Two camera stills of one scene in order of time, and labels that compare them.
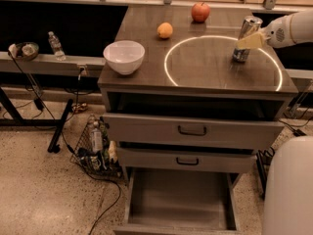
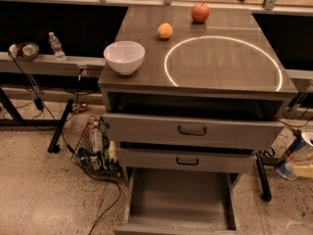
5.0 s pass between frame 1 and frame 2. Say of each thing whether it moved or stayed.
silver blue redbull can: moved
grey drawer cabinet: stayed
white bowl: stayed
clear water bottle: stayed
